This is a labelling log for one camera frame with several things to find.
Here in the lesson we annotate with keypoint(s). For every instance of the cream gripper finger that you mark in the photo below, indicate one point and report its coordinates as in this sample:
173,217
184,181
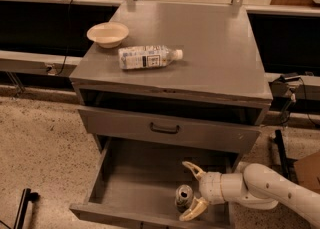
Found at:
197,172
198,206

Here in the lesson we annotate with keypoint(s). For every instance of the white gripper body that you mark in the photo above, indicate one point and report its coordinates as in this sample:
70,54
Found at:
210,187

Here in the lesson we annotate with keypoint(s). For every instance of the white green 7up can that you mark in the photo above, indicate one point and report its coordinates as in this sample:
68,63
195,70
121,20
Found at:
183,197

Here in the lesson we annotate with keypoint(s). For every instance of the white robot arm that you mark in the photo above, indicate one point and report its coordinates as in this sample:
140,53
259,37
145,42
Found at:
257,187

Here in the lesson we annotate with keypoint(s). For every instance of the closed grey top drawer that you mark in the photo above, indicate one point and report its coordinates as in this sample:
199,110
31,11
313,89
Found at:
193,133

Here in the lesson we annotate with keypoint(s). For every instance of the open grey middle drawer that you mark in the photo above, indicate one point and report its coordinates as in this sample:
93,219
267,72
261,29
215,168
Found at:
135,184

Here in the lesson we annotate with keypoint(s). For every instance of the grey drawer cabinet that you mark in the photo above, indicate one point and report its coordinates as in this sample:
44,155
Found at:
220,78

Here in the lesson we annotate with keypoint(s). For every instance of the black metal stand leg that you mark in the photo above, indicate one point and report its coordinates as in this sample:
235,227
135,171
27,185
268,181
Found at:
286,163

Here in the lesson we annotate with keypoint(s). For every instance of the brown cardboard box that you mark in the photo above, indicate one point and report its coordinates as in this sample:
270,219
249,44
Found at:
308,172

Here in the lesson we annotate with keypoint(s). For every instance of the clear plastic water bottle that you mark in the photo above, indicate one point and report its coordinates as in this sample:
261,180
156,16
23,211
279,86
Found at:
147,57

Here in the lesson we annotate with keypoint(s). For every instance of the white paper bowl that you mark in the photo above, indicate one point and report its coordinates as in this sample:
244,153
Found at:
108,34

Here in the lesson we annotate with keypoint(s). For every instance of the black bar lower left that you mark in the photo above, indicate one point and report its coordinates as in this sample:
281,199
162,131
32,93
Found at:
27,196

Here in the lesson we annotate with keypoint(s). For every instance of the black drawer handle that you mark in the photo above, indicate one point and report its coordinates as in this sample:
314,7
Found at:
164,130

